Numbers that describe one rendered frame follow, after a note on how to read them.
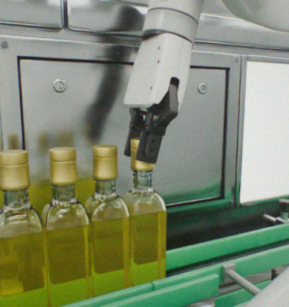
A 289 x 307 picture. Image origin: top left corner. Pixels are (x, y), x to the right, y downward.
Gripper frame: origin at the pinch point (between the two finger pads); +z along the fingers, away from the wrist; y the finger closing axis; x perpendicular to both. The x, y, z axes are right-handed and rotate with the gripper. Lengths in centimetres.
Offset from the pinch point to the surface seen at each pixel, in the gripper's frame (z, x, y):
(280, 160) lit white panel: -3.4, 42.8, -12.7
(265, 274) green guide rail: 17.1, 27.3, 3.7
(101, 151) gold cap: 1.8, -6.4, 1.4
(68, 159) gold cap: 3.6, -10.5, 2.0
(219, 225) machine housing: 15.0, 32.6, -16.3
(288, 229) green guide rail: 10.5, 39.4, -3.5
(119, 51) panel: -14.7, -2.7, -11.8
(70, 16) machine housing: -17.5, -11.8, -12.7
